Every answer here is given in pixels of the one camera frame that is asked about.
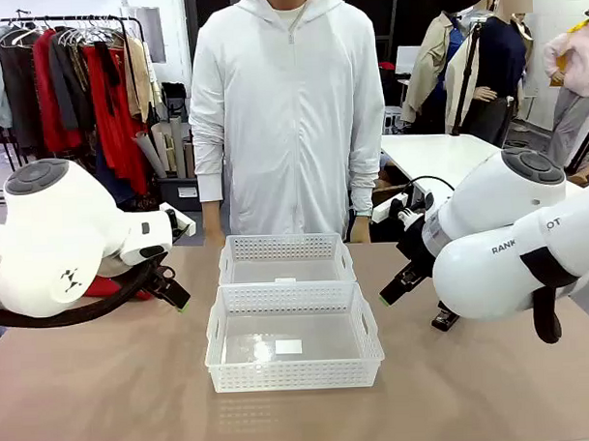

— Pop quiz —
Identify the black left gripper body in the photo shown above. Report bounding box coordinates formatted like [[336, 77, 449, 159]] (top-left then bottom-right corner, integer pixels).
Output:
[[145, 260, 176, 297]]

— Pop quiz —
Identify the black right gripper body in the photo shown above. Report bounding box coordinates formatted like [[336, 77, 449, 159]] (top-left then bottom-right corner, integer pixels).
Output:
[[393, 214, 439, 281]]

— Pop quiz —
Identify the red pouch black zipper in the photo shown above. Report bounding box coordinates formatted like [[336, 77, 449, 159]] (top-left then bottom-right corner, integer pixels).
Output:
[[84, 265, 177, 305]]

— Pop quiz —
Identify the black stapler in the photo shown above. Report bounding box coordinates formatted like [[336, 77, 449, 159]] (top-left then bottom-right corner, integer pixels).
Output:
[[430, 300, 461, 333]]

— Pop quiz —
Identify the person's right forearm white sleeve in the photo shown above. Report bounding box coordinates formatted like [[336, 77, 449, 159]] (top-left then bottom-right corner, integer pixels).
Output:
[[190, 130, 228, 221]]

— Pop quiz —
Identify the person's left forearm white sleeve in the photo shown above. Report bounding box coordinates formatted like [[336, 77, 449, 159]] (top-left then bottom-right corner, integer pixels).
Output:
[[345, 125, 388, 216]]

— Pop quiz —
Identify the person's left hand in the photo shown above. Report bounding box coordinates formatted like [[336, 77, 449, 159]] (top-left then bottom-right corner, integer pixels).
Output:
[[347, 212, 372, 245]]

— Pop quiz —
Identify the person's right hand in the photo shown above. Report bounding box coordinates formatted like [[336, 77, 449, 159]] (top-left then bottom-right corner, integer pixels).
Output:
[[201, 216, 227, 247]]

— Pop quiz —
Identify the white background table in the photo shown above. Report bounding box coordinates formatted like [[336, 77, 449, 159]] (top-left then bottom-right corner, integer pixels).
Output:
[[378, 128, 586, 205]]

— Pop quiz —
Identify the dark blue garment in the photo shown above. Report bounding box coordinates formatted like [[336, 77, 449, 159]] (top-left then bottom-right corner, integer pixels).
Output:
[[93, 136, 136, 205]]

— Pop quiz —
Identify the white perforated plastic basket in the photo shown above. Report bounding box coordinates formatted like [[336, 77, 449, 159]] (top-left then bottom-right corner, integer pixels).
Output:
[[217, 230, 359, 289]]

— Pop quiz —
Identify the white perforated basket with label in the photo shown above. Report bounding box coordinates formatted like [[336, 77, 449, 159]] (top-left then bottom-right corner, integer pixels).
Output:
[[201, 278, 388, 396]]

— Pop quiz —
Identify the brown cardboard tube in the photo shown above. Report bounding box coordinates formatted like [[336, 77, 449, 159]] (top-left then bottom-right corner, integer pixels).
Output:
[[184, 141, 198, 180]]

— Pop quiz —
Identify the slanted grey paper roll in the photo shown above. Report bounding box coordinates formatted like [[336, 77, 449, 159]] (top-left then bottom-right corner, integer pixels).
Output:
[[133, 130, 169, 181]]

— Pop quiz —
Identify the tall grey cardboard tube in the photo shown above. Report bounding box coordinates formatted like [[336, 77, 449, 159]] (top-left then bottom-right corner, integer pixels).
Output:
[[168, 115, 189, 180]]

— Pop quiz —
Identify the long red hanging dress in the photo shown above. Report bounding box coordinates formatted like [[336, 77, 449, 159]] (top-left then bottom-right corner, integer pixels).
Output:
[[81, 40, 151, 198]]

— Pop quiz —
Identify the black office chair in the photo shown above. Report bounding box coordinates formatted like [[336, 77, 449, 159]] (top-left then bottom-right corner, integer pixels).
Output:
[[160, 80, 191, 124]]

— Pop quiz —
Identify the mannequin in beige trench coat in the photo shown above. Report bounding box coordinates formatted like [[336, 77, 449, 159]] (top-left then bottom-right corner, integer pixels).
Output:
[[396, 0, 488, 136]]

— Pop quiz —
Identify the person in white hoodie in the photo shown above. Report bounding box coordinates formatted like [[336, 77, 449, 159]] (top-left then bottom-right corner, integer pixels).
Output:
[[184, 0, 391, 248]]

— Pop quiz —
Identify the white monitor back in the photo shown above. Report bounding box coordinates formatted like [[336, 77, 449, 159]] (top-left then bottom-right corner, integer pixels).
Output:
[[393, 44, 424, 78]]

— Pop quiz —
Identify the mannequin in navy top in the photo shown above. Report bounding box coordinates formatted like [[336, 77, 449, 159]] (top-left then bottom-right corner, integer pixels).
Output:
[[459, 11, 534, 151]]

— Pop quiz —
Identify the beige hanging garment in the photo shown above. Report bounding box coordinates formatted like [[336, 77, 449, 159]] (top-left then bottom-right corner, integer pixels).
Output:
[[122, 33, 164, 125]]

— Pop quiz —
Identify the red hanging jacket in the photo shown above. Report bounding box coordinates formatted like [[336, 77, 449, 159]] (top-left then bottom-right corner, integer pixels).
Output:
[[29, 27, 84, 154]]

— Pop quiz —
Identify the black hanging scarf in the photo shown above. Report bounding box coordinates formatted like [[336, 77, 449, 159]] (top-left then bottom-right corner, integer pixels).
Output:
[[93, 39, 124, 118]]

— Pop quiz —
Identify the grey hanging jacket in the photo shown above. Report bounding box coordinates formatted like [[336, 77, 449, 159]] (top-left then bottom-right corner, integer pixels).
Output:
[[46, 27, 95, 132]]

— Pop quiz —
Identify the dark brown hanging garment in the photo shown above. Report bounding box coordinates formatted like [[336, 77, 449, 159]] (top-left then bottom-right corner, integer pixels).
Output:
[[0, 29, 45, 154]]

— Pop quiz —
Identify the mannequin in pink sweater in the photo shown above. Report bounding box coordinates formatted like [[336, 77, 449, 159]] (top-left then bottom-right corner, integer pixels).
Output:
[[540, 1, 589, 170]]

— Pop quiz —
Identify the black metal clothes rack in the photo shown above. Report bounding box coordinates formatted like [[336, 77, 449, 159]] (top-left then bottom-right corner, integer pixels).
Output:
[[0, 11, 154, 203]]

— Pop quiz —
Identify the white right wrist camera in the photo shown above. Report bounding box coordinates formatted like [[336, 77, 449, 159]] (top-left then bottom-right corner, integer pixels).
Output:
[[370, 193, 414, 224]]

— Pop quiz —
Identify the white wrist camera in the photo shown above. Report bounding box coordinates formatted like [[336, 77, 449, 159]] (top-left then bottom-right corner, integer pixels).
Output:
[[370, 193, 414, 224], [159, 201, 198, 239]]

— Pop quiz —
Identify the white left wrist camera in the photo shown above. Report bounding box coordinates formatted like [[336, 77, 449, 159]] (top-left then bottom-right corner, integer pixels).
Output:
[[159, 201, 198, 239]]

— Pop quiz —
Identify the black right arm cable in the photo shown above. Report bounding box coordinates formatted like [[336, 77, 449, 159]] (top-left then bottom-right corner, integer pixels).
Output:
[[400, 174, 457, 199]]

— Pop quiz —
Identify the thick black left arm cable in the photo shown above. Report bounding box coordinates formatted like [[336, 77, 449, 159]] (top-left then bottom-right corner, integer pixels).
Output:
[[0, 257, 160, 332]]

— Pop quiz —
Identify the grey sheet on wall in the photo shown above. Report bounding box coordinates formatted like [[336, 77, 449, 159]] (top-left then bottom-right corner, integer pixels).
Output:
[[135, 5, 167, 66]]

